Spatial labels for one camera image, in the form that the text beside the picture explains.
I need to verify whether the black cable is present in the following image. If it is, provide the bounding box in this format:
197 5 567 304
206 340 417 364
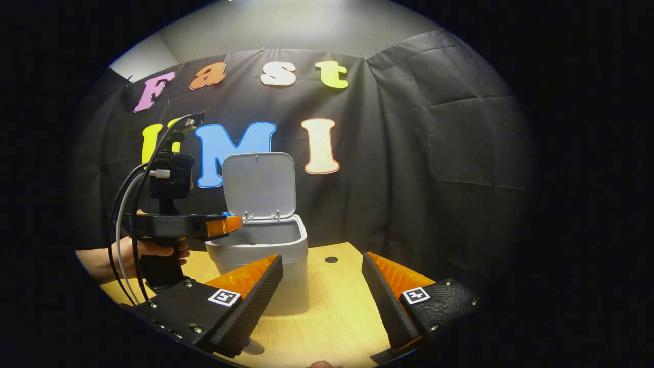
106 163 151 305
130 111 205 305

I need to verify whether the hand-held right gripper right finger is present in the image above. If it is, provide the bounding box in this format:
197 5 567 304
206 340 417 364
361 252 482 364

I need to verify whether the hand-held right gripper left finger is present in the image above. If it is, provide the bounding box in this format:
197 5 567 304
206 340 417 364
122 254 284 358

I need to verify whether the black backdrop cloth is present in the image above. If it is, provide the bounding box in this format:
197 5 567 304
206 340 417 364
69 30 537 287

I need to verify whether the wooden desktop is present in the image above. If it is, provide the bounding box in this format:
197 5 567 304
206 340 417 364
100 242 404 368

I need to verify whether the white desktop garbage bin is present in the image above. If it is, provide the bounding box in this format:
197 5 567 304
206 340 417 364
205 152 310 316

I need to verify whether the white cable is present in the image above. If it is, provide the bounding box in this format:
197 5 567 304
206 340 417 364
115 170 170 303

